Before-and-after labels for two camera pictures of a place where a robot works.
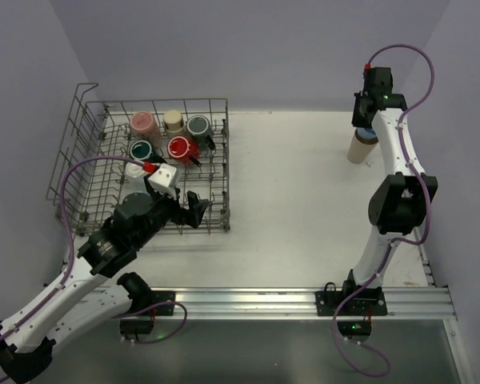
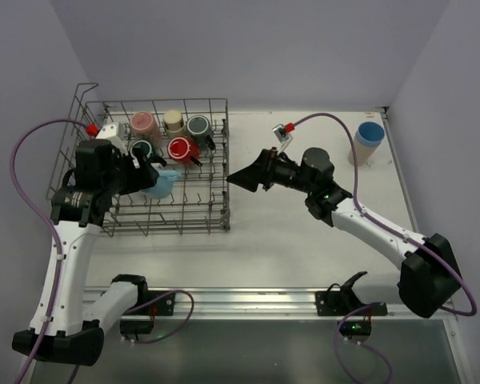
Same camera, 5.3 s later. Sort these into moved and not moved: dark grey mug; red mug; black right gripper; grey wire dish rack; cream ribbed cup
Moved: black right gripper
Not moved: cream ribbed cup; grey wire dish rack; red mug; dark grey mug
